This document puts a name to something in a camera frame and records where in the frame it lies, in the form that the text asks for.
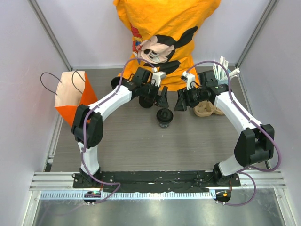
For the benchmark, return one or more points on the lower pulp cup carrier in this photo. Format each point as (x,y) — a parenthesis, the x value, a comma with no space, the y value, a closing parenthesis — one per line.
(206,108)

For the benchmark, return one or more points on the black ribbed cup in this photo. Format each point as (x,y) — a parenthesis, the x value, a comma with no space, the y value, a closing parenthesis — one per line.
(144,103)

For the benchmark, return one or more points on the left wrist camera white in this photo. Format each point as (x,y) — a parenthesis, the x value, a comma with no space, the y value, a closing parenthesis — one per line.
(157,77)

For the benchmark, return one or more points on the orange paper bag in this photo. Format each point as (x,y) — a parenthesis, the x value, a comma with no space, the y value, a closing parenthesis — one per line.
(74,89)

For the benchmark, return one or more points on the black cup from stack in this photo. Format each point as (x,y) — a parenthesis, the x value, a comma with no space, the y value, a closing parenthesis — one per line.
(164,124)

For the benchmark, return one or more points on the orange cartoon mouse cloth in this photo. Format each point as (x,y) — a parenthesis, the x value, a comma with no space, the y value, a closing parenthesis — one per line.
(163,34)

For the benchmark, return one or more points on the aluminium frame rail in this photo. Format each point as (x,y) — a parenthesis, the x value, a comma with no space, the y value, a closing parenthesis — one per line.
(48,30)

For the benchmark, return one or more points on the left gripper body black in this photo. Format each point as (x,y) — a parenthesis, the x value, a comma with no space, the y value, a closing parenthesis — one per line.
(150,90)

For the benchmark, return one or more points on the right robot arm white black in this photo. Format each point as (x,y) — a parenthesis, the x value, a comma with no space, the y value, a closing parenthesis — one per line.
(254,143)

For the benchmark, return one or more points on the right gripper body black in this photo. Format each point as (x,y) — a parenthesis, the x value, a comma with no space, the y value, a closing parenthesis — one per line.
(194,96)

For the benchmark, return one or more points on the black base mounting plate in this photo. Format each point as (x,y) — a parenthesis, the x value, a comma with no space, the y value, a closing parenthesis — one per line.
(188,181)

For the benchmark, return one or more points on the light blue straw holder cup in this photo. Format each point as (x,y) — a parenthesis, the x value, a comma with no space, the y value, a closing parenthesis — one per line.
(223,80)

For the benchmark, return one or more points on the black plastic cup lid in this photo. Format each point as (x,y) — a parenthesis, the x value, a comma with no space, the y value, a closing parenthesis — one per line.
(164,115)

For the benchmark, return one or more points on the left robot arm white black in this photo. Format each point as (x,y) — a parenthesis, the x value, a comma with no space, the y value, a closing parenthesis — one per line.
(88,123)

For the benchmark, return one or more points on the black cup with lettering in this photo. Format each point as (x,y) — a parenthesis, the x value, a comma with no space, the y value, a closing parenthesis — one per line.
(115,82)

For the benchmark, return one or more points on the white slotted cable duct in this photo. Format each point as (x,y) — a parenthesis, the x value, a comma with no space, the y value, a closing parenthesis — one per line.
(94,195)

